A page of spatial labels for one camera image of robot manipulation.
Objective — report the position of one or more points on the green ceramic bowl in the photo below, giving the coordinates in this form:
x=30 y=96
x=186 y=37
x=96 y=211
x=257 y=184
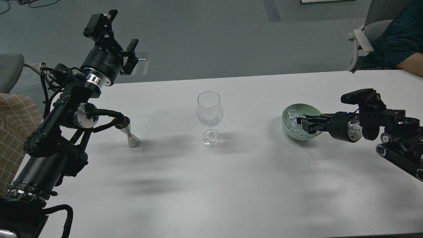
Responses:
x=301 y=109

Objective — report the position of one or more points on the grey chair at left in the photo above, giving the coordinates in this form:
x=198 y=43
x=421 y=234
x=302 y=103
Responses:
x=11 y=67

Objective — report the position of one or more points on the grey office chair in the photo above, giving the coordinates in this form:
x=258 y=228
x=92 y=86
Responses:
x=379 y=15

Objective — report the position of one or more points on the person in teal shirt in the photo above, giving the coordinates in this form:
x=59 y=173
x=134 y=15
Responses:
x=400 y=46

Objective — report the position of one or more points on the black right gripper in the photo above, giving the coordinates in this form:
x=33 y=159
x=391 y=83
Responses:
x=336 y=124

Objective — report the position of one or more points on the clear ice cubes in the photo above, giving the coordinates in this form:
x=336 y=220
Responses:
x=296 y=129

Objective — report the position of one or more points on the steel double jigger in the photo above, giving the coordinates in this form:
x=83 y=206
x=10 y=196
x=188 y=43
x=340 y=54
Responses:
x=125 y=127

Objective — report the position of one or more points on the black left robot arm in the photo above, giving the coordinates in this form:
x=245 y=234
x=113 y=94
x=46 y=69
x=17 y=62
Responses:
x=57 y=148

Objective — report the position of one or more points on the clear wine glass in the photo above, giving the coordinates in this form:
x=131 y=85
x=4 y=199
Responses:
x=209 y=112

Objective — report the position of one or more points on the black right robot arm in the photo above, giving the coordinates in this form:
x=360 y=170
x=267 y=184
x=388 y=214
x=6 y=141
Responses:
x=401 y=136

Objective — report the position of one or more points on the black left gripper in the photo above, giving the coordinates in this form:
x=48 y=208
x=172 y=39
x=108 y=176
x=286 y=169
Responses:
x=106 y=60

